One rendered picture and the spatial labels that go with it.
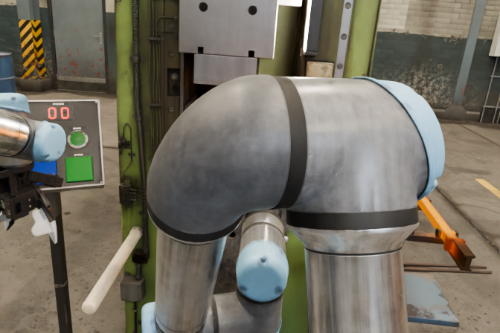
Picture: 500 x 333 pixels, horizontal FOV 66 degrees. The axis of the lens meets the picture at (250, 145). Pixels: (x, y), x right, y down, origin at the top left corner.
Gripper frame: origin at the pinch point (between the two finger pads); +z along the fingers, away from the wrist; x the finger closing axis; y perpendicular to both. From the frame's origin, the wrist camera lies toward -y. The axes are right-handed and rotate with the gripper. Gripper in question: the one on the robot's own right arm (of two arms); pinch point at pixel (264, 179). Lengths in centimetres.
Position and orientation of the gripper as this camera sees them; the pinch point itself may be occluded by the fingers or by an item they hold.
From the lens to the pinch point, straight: 88.1
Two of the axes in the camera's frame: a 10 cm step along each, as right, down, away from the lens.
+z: 0.5, -2.7, 9.6
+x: 10.0, 0.7, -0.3
